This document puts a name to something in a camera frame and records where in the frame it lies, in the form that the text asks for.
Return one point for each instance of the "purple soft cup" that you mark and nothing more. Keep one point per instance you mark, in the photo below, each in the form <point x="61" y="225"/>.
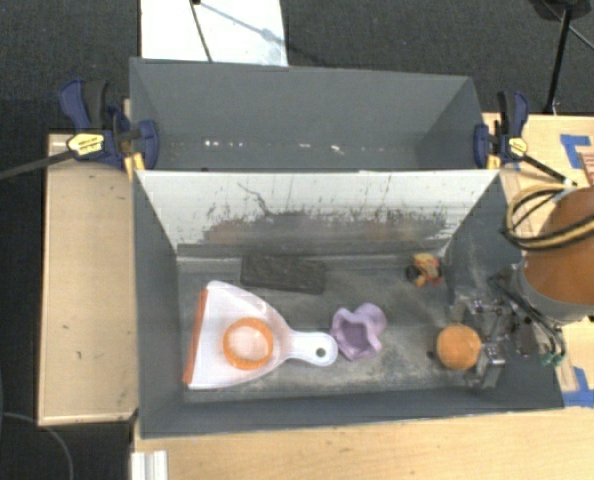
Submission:
<point x="357" y="335"/>

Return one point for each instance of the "pale wood board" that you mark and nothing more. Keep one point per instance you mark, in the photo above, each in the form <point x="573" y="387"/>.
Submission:
<point x="89" y="278"/>

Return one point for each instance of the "orange ball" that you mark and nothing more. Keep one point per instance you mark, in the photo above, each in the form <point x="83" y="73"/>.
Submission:
<point x="458" y="347"/>

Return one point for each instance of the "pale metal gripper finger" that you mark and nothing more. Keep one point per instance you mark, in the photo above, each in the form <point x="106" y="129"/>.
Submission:
<point x="488" y="368"/>
<point x="469" y="309"/>

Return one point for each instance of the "grey metal bin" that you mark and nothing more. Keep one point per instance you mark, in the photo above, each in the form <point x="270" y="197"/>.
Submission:
<point x="297" y="118"/>

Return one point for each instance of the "white dustpan with orange edge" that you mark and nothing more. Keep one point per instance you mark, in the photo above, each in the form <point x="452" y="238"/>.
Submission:
<point x="212" y="353"/>

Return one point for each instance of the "dark flat block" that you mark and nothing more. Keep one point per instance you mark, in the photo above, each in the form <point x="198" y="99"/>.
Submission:
<point x="283" y="274"/>

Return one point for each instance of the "yellow and red toy figure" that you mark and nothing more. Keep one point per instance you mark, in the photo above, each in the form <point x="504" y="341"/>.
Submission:
<point x="426" y="268"/>

